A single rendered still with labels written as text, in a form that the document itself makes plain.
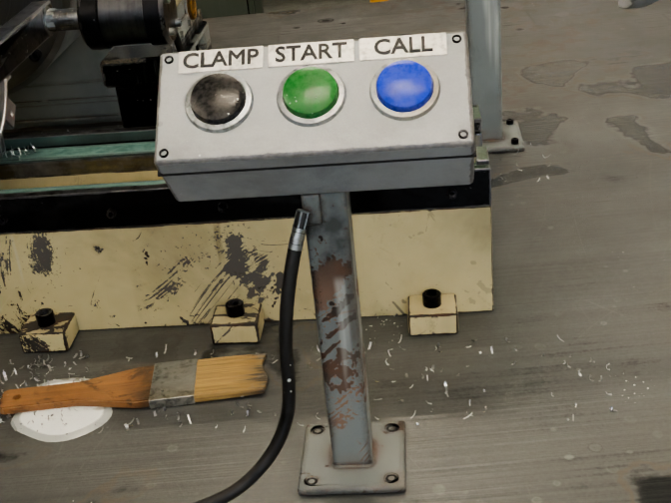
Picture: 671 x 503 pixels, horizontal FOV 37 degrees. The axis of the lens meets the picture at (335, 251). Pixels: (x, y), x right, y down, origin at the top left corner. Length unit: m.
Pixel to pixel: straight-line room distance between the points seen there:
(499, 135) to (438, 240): 0.37
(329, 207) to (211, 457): 0.22
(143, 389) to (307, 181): 0.28
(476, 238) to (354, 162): 0.28
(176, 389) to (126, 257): 0.13
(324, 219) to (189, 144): 0.09
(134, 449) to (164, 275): 0.17
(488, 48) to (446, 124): 0.59
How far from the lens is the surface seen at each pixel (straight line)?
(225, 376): 0.78
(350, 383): 0.64
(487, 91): 1.14
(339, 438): 0.67
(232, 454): 0.72
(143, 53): 0.99
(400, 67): 0.54
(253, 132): 0.54
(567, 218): 0.99
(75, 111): 1.37
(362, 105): 0.54
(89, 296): 0.87
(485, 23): 1.11
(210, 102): 0.55
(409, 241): 0.81
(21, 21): 0.96
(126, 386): 0.79
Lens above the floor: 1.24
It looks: 28 degrees down
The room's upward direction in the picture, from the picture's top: 6 degrees counter-clockwise
